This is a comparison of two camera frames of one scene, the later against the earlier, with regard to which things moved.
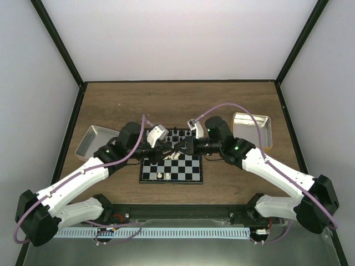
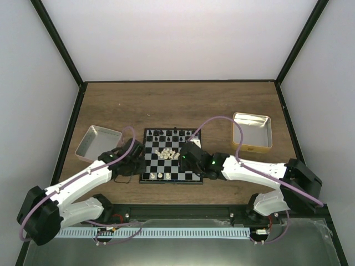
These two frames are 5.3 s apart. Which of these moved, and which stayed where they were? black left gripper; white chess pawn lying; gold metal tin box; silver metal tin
Moved: black left gripper
Stayed: white chess pawn lying; silver metal tin; gold metal tin box
